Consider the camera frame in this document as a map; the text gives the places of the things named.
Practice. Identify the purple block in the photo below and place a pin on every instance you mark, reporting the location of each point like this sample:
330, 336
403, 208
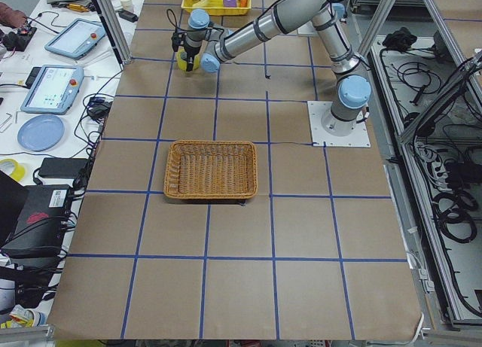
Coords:
230, 3

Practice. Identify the black cloth bundle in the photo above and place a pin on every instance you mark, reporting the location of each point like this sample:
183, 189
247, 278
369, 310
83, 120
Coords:
400, 40

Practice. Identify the black computer box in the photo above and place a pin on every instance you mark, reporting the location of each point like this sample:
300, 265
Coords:
39, 227

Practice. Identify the woven wicker basket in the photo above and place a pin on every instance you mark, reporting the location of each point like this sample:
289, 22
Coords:
208, 170

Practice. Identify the aluminium frame post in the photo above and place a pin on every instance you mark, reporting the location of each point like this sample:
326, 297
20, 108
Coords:
109, 20

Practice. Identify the black power adapter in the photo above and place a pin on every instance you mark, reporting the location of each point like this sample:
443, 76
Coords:
61, 167

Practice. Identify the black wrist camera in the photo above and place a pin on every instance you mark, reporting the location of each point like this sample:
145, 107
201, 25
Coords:
178, 39

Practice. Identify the lower teach pendant tablet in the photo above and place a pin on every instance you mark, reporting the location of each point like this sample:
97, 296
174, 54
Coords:
54, 90

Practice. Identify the yellow tape roll on desk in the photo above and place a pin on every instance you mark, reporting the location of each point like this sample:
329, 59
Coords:
13, 169

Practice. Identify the allen key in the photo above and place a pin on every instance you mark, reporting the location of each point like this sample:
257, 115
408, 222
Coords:
6, 122

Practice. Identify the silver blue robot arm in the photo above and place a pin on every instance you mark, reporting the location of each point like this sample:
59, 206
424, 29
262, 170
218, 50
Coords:
211, 44

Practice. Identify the teach pendant tablet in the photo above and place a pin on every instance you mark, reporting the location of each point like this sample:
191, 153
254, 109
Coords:
77, 39
54, 90

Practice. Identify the yellow tape roll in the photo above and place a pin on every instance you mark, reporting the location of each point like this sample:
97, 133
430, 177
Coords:
182, 60
13, 169

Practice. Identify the blue plate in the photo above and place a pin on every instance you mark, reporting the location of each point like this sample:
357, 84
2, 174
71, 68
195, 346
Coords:
41, 133

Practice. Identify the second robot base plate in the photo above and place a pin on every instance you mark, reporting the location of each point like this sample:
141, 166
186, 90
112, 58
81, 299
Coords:
307, 30

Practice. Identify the yellow plastic bin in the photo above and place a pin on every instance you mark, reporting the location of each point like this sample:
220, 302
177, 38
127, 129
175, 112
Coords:
214, 6

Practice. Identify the white paper cup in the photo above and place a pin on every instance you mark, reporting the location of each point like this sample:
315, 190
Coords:
127, 5

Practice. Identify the upper teach pendant tablet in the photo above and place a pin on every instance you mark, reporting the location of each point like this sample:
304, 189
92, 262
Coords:
77, 39

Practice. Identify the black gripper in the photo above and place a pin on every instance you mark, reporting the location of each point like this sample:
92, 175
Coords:
190, 53

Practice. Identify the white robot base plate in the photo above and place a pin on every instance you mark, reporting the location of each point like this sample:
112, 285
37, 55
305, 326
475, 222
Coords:
327, 131

